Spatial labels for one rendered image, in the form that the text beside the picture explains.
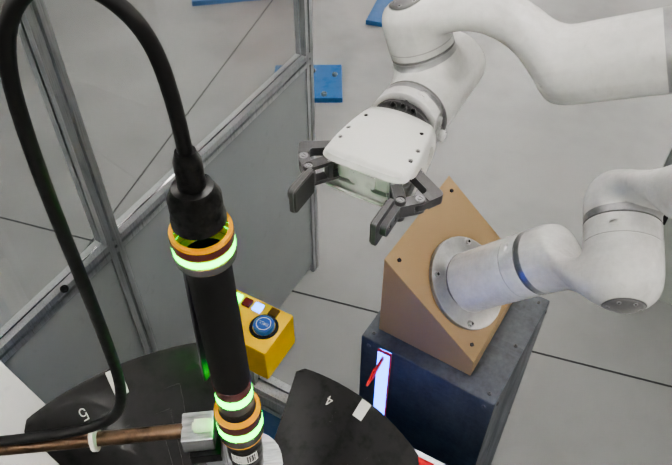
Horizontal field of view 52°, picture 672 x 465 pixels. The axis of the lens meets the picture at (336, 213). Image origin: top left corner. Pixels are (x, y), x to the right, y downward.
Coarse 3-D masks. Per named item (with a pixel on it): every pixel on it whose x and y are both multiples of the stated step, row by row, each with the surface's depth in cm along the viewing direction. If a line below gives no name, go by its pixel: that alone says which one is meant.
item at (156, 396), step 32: (160, 352) 82; (192, 352) 83; (96, 384) 80; (128, 384) 81; (160, 384) 82; (192, 384) 83; (32, 416) 79; (64, 416) 80; (96, 416) 80; (128, 416) 81; (160, 416) 82; (128, 448) 81; (160, 448) 82
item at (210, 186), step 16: (176, 160) 42; (192, 160) 42; (176, 176) 42; (192, 176) 42; (208, 176) 44; (176, 192) 43; (192, 192) 43; (208, 192) 43; (176, 208) 43; (192, 208) 43; (208, 208) 43; (224, 208) 46; (176, 224) 44; (192, 224) 44; (208, 224) 44; (224, 224) 46; (256, 448) 67; (240, 464) 68; (256, 464) 70
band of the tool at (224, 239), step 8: (232, 224) 47; (168, 232) 46; (224, 232) 50; (232, 232) 47; (176, 240) 48; (184, 240) 49; (192, 240) 50; (224, 240) 46; (176, 248) 46; (184, 248) 45; (192, 248) 45; (200, 248) 45; (208, 248) 45; (216, 248) 45
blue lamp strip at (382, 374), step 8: (384, 360) 113; (384, 368) 114; (376, 376) 117; (384, 376) 116; (376, 384) 119; (384, 384) 118; (376, 392) 121; (384, 392) 120; (376, 400) 123; (384, 400) 121; (384, 408) 124
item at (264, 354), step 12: (240, 312) 132; (252, 312) 132; (264, 312) 132; (252, 324) 130; (276, 324) 130; (288, 324) 131; (252, 336) 128; (264, 336) 128; (276, 336) 128; (288, 336) 133; (252, 348) 127; (264, 348) 126; (276, 348) 130; (288, 348) 136; (252, 360) 130; (264, 360) 127; (276, 360) 132; (264, 372) 130
